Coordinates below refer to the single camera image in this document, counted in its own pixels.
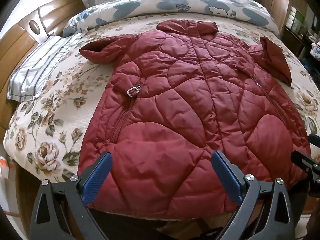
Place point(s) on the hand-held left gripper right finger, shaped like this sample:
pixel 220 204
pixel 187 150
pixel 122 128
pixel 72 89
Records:
pixel 226 173

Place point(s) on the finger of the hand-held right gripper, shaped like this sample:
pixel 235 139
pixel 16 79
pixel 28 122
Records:
pixel 314 138
pixel 303 161

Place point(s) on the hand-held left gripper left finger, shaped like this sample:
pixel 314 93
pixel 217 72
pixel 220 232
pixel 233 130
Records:
pixel 98 173

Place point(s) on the red quilted jacket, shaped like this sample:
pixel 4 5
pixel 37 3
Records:
pixel 185 110

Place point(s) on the floral bed blanket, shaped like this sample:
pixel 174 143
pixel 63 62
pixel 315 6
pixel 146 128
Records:
pixel 62 110

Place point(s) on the orange and white box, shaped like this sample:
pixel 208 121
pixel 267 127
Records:
pixel 3 167

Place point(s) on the dark shelf with boxes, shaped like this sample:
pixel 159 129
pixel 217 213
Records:
pixel 297 22

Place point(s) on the striped pillow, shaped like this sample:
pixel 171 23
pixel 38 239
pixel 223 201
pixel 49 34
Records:
pixel 40 65

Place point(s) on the wooden wardrobe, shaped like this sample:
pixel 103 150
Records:
pixel 270 0

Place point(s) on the wooden bed headboard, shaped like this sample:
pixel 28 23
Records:
pixel 22 37

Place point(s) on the blue and white printed quilt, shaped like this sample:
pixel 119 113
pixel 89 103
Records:
pixel 150 7

